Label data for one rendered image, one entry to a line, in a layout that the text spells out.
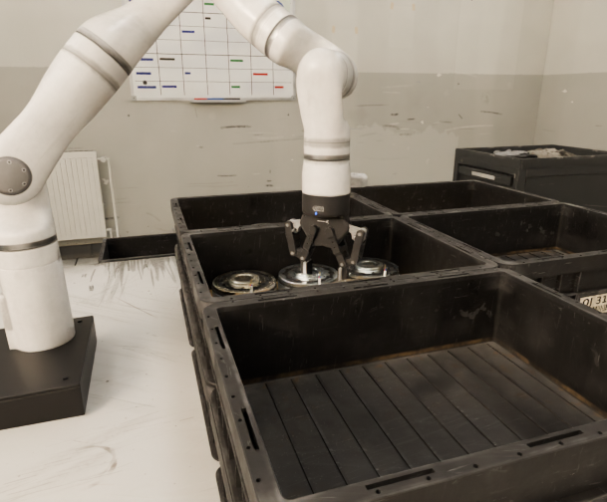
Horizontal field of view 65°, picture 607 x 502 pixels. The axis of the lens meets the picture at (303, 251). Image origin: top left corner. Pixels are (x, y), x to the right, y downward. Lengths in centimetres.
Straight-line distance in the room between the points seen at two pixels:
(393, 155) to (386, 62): 76
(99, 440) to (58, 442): 5
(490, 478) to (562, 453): 6
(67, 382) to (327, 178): 48
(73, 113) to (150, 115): 294
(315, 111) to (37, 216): 47
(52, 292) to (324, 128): 50
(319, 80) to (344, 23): 339
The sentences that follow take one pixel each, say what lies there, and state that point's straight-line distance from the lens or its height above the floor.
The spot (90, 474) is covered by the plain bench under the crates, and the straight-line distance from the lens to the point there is 71.
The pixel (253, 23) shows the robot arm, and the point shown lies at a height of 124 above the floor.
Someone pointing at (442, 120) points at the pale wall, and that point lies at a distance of 449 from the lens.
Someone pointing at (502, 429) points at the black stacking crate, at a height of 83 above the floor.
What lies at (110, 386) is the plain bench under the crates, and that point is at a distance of 86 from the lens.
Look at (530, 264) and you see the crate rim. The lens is 72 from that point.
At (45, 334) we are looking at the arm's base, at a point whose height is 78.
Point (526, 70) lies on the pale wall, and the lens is 500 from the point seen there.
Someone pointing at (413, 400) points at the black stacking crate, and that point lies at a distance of 56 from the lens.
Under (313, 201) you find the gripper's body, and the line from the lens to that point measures 73.
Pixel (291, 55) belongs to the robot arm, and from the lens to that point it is 75.
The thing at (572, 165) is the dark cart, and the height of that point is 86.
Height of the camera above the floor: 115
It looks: 18 degrees down
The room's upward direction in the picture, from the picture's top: straight up
